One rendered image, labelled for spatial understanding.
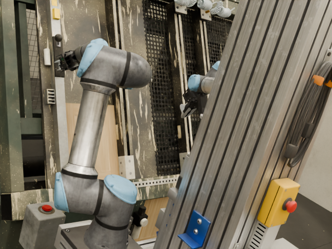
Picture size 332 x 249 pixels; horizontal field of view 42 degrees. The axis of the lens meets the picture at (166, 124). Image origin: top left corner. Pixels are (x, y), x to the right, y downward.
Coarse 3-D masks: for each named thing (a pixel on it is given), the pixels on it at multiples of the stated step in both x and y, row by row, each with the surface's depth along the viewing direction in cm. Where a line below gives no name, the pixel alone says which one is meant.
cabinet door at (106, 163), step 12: (72, 108) 214; (108, 108) 229; (72, 120) 213; (108, 120) 228; (72, 132) 212; (108, 132) 227; (108, 144) 226; (108, 156) 225; (96, 168) 219; (108, 168) 224
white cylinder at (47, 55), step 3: (45, 48) 207; (45, 51) 207; (48, 51) 207; (45, 54) 207; (48, 54) 207; (45, 57) 206; (48, 57) 207; (45, 60) 206; (48, 60) 207; (45, 63) 206; (48, 63) 206
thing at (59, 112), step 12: (48, 0) 211; (48, 12) 211; (48, 24) 211; (48, 36) 211; (60, 84) 208; (60, 96) 207; (60, 108) 206; (60, 120) 206; (60, 132) 205; (60, 144) 204; (60, 156) 203; (60, 168) 202
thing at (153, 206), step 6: (162, 198) 285; (168, 198) 289; (144, 204) 274; (150, 204) 278; (156, 204) 283; (162, 204) 287; (150, 210) 282; (156, 210) 286; (150, 216) 284; (156, 216) 288; (150, 222) 287; (144, 228) 285; (150, 228) 289; (156, 228) 294; (144, 234) 288; (150, 234) 292; (156, 234) 296; (138, 240) 285
